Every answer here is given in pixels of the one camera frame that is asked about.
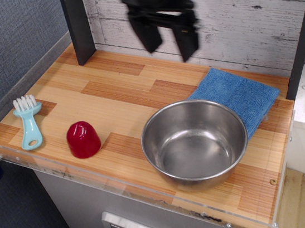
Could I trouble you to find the light blue scrub brush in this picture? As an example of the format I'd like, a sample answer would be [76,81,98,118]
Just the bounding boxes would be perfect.
[13,95,43,151]

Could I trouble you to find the dark gray post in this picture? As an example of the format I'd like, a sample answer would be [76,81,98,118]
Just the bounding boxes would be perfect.
[60,0,96,66]
[286,12,305,100]

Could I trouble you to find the blue microfiber cloth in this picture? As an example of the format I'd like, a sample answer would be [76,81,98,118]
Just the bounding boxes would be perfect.
[189,69,280,139]

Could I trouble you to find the dark gray left post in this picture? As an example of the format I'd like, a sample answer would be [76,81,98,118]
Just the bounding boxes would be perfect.
[60,0,96,66]

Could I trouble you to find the gray metal cabinet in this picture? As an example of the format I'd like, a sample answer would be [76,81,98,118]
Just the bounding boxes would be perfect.
[36,171,271,228]

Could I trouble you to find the clear acrylic guard rail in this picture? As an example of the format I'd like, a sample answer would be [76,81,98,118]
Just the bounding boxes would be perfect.
[0,46,294,228]

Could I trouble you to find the dark gray right post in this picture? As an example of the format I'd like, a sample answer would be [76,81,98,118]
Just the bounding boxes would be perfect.
[286,12,305,100]

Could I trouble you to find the stainless steel bowl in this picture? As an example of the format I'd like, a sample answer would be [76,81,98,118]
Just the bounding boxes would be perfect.
[141,99,248,192]

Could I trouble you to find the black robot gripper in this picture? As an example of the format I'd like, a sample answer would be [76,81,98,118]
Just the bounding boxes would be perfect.
[121,0,199,62]

